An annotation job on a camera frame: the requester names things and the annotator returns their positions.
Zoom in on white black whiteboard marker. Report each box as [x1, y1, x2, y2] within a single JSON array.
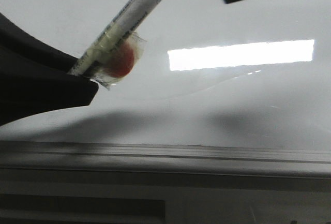
[[68, 0, 162, 76]]

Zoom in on red pad taped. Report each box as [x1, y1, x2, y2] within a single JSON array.
[[90, 32, 146, 89]]

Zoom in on white whiteboard surface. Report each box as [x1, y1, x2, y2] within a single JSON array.
[[1, 0, 330, 151]]

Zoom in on grey aluminium whiteboard frame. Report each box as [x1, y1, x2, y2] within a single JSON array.
[[1, 141, 330, 178]]

